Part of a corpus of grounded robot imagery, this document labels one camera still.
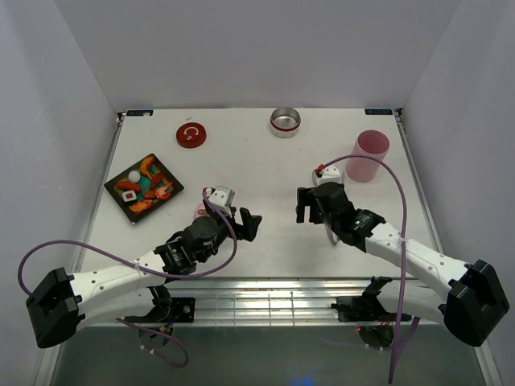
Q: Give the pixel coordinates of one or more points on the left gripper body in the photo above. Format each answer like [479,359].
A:
[228,227]

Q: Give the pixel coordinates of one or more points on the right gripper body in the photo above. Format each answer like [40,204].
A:
[323,219]

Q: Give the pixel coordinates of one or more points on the metal tongs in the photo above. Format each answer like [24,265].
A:
[332,236]

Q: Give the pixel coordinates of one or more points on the pink cylindrical container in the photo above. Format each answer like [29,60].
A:
[370,147]

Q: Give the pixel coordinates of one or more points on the fried chicken wing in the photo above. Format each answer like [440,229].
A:
[146,165]

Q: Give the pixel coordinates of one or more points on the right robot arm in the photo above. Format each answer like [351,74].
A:
[468,299]

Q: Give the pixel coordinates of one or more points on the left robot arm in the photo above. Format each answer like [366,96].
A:
[53,306]

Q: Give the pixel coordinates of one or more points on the metal bowl with red band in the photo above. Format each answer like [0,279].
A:
[285,122]

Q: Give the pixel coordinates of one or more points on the right blue label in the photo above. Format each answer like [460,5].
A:
[378,112]

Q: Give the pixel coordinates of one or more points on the blue label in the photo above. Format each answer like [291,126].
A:
[140,113]
[378,112]

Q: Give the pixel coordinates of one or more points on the red round lid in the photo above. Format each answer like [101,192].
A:
[191,135]

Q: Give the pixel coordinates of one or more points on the red sausage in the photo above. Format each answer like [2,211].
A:
[128,186]

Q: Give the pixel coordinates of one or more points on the left blue label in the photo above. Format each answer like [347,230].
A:
[140,113]

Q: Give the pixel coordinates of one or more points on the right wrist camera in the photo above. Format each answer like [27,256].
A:
[328,174]

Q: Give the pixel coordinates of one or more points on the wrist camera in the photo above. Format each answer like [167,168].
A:
[220,198]
[328,174]

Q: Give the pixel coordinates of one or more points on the pink lid with brown handle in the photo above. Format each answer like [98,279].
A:
[200,211]

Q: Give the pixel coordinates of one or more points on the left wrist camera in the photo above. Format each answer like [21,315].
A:
[220,198]

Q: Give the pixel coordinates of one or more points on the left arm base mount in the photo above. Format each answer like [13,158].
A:
[167,310]

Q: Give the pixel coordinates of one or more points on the aluminium frame rail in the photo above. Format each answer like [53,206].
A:
[232,303]

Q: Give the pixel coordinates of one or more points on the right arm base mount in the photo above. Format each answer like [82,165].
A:
[361,309]

